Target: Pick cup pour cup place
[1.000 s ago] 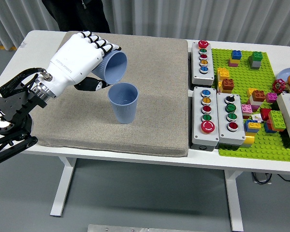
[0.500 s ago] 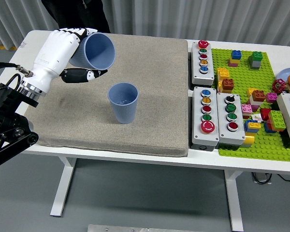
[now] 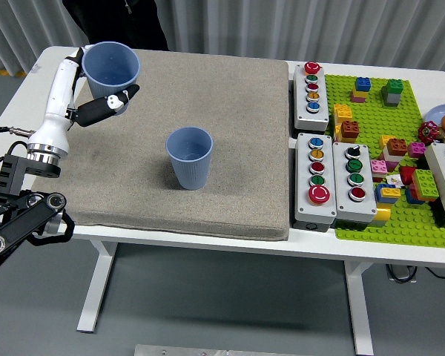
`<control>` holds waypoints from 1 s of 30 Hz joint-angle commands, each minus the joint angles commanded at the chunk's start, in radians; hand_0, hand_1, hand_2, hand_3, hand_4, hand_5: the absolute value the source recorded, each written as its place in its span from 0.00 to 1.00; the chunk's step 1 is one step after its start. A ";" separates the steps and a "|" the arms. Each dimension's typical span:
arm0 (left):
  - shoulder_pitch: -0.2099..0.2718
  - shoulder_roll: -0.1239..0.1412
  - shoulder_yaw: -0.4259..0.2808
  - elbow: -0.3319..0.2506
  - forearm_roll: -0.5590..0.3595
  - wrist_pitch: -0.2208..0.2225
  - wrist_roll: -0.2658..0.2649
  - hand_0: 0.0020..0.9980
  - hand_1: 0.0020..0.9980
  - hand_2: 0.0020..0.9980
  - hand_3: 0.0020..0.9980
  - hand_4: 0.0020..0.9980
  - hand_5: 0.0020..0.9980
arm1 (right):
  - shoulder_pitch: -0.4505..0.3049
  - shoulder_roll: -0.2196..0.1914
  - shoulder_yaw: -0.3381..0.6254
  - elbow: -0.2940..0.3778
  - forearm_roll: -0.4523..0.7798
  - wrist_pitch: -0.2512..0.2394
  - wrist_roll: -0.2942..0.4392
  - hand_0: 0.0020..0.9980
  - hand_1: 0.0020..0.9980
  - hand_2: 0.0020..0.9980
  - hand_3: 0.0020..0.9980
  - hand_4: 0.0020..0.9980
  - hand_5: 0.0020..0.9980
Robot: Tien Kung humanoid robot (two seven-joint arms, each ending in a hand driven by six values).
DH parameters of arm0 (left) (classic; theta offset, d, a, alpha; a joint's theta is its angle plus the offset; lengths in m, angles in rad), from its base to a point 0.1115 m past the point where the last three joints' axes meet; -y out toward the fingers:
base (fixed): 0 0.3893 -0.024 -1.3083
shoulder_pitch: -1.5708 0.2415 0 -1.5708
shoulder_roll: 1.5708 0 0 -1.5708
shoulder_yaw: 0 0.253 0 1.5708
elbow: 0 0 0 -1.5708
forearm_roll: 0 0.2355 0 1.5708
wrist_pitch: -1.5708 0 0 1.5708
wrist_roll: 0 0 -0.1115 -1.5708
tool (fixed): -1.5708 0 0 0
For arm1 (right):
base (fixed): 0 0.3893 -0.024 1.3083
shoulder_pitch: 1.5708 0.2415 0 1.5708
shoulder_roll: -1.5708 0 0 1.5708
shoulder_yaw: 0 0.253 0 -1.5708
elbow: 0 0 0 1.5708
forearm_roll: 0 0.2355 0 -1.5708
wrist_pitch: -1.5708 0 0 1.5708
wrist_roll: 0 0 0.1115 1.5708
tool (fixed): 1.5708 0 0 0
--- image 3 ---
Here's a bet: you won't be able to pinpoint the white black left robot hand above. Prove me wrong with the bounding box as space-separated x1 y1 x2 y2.
26 44 140 156

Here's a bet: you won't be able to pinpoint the blue ribbed plastic cup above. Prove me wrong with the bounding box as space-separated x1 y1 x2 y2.
165 126 214 191
81 41 141 116

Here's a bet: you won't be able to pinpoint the person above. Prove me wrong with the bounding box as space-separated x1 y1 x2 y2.
62 0 170 52

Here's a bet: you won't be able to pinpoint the grey-brown fabric mat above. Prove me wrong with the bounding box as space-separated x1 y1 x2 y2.
29 47 291 242

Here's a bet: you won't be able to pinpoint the white table leg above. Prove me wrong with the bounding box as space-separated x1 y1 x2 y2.
343 260 375 356
76 240 118 334

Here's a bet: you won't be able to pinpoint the grey box, small red mushroom button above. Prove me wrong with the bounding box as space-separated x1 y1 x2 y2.
291 61 330 134

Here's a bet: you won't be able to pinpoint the white pleated curtain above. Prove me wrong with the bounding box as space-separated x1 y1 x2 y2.
0 0 445 75

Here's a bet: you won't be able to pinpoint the grey box, large red stop button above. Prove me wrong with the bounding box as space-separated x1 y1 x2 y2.
291 132 337 233

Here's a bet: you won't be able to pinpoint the brown toy block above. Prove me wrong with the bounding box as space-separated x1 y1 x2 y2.
386 138 409 156
340 119 360 144

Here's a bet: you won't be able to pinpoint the blue yellow pink block stack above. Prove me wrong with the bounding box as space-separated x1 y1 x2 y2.
350 76 372 104

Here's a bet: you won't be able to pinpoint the green studded baseplate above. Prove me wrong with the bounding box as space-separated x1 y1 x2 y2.
323 73 445 248

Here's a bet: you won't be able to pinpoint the green grey block stack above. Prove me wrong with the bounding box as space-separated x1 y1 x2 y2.
380 79 405 108

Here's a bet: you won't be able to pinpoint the yellow block on blue block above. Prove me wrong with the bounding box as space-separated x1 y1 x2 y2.
374 183 402 205

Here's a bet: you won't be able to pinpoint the yellow round toy block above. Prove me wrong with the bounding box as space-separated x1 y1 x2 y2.
370 202 393 228

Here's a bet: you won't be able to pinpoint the red sloped toy block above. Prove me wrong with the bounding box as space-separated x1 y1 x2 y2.
398 165 418 186

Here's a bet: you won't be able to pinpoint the magenta toy block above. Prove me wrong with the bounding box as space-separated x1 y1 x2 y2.
407 142 427 159

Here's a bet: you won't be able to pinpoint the red valve wheel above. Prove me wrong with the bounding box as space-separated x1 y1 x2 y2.
417 121 439 144

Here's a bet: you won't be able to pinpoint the green red blue block stack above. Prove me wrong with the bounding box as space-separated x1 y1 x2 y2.
404 168 441 205

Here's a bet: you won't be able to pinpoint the pale blue plate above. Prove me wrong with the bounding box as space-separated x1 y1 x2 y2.
425 103 445 131

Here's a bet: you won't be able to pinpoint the grey button box, black base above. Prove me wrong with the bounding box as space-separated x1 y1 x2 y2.
424 142 445 222

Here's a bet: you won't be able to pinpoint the grey box with selector switch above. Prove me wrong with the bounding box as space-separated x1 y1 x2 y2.
332 141 378 225

